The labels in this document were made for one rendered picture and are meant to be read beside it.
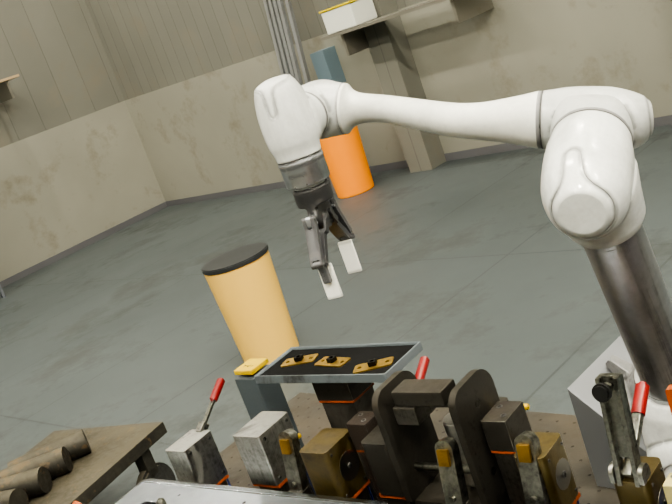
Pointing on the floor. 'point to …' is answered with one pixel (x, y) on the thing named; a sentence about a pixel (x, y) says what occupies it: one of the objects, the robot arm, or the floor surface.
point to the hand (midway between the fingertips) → (344, 279)
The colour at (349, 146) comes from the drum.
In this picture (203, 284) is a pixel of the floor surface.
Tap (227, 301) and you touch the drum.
